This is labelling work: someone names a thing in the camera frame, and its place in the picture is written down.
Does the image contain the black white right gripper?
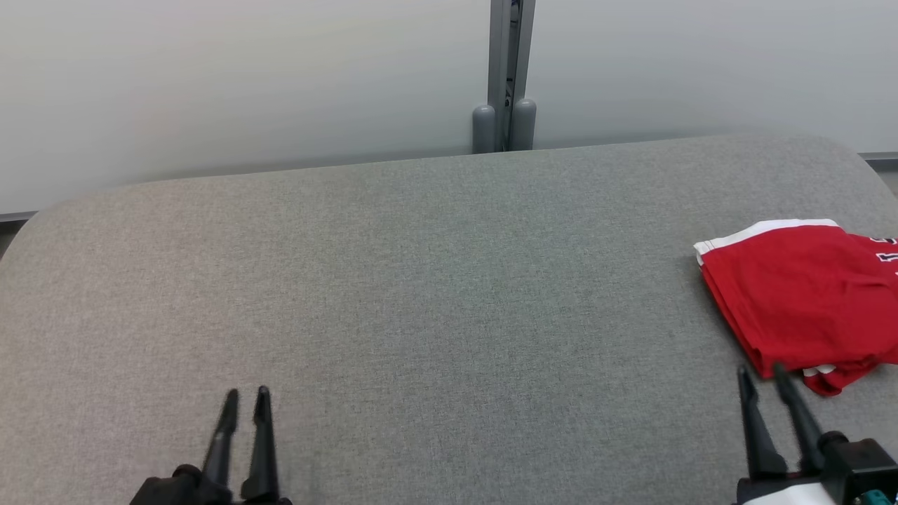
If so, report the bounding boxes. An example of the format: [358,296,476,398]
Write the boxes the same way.
[733,362,898,505]

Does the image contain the red white jersey with lettering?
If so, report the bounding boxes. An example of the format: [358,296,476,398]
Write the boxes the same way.
[693,219,898,398]

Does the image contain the grey metal partition post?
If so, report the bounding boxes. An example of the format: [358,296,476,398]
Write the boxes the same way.
[471,0,538,154]

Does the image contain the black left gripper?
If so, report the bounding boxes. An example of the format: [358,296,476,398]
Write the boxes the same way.
[130,384,293,505]

